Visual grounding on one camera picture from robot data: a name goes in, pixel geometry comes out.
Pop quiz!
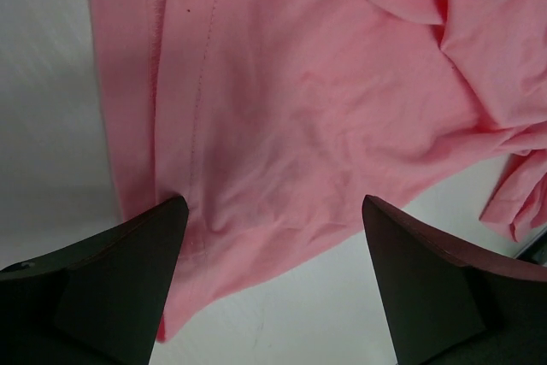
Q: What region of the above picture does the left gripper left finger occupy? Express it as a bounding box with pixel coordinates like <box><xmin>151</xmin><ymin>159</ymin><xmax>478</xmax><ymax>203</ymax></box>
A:
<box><xmin>1</xmin><ymin>197</ymin><xmax>189</xmax><ymax>364</ymax></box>

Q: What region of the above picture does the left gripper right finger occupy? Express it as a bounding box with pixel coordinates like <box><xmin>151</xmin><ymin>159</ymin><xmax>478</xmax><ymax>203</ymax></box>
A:
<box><xmin>362</xmin><ymin>196</ymin><xmax>546</xmax><ymax>364</ymax></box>

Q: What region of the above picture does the pink t shirt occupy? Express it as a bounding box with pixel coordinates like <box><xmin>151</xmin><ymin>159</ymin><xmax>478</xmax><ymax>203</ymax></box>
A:
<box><xmin>90</xmin><ymin>0</ymin><xmax>546</xmax><ymax>342</ymax></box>

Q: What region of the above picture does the right aluminium side rail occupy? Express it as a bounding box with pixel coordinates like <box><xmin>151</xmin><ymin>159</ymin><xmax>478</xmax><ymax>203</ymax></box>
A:
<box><xmin>516</xmin><ymin>233</ymin><xmax>547</xmax><ymax>267</ymax></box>

